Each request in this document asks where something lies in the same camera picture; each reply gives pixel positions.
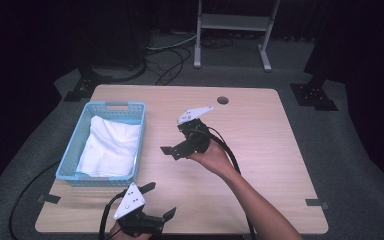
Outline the person's left hand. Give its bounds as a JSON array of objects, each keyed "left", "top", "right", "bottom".
[{"left": 108, "top": 222, "right": 154, "bottom": 240}]

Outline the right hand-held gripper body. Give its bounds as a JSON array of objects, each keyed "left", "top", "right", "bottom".
[{"left": 172, "top": 105, "right": 215, "bottom": 161}]

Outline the grey tape strip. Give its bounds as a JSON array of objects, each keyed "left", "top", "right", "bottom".
[
  {"left": 305, "top": 198, "right": 330, "bottom": 210},
  {"left": 36, "top": 194, "right": 62, "bottom": 205}
]

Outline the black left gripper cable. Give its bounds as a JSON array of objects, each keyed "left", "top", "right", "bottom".
[{"left": 98, "top": 192, "right": 128, "bottom": 240}]

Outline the black floor cable bundle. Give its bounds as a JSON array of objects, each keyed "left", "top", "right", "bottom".
[{"left": 144, "top": 46, "right": 194, "bottom": 86}]

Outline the white metal stand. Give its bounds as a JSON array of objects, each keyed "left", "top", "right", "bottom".
[{"left": 193, "top": 0, "right": 281, "bottom": 73}]

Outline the black stand base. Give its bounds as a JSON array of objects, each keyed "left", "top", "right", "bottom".
[
  {"left": 289, "top": 73, "right": 339, "bottom": 112},
  {"left": 63, "top": 64, "right": 106, "bottom": 103}
]

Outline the white floor cable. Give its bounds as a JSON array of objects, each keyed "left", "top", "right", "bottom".
[{"left": 146, "top": 33, "right": 198, "bottom": 52}]

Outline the light blue perforated plastic basket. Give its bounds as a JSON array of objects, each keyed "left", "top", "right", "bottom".
[{"left": 55, "top": 101, "right": 147, "bottom": 188}]

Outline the dark curtain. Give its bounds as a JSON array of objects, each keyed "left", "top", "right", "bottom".
[
  {"left": 0, "top": 0, "right": 81, "bottom": 201},
  {"left": 303, "top": 0, "right": 384, "bottom": 191}
]

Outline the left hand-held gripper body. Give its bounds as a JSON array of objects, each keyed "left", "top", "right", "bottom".
[{"left": 112, "top": 182, "right": 165, "bottom": 238}]

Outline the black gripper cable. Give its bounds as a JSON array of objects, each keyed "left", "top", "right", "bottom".
[
  {"left": 98, "top": 192, "right": 128, "bottom": 240},
  {"left": 206, "top": 125, "right": 258, "bottom": 240}
]

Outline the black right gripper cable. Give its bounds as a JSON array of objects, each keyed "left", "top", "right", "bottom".
[{"left": 206, "top": 125, "right": 258, "bottom": 240}]

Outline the person's right hand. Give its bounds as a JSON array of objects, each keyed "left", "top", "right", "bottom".
[{"left": 188, "top": 141, "right": 240, "bottom": 180}]

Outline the white cloth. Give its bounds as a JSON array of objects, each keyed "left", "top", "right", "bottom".
[{"left": 75, "top": 115, "right": 142, "bottom": 178}]

